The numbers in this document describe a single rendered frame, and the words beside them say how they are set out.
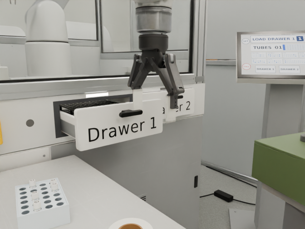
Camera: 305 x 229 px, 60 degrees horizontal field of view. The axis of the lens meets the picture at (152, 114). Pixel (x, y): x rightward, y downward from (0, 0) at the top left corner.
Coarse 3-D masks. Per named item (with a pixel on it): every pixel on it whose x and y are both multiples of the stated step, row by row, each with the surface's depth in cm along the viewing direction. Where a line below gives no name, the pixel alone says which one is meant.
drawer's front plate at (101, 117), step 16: (80, 112) 67; (96, 112) 70; (112, 112) 73; (144, 112) 80; (160, 112) 84; (80, 128) 67; (128, 128) 77; (144, 128) 81; (160, 128) 85; (80, 144) 68; (96, 144) 71
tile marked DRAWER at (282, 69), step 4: (280, 68) 130; (284, 68) 129; (288, 68) 129; (292, 68) 129; (296, 68) 128; (280, 72) 129; (284, 72) 128; (288, 72) 128; (292, 72) 128; (296, 72) 127
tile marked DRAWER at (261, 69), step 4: (256, 68) 132; (260, 68) 132; (264, 68) 131; (268, 68) 131; (272, 68) 130; (256, 72) 131; (260, 72) 131; (264, 72) 130; (268, 72) 130; (272, 72) 129
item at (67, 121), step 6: (120, 102) 99; (60, 114) 80; (66, 114) 77; (60, 120) 80; (66, 120) 77; (72, 120) 74; (66, 126) 77; (72, 126) 74; (66, 132) 78; (72, 132) 74
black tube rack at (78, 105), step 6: (84, 102) 95; (90, 102) 95; (96, 102) 95; (102, 102) 96; (108, 102) 95; (114, 102) 95; (60, 108) 94; (66, 108) 86; (72, 108) 85; (78, 108) 84; (72, 114) 87
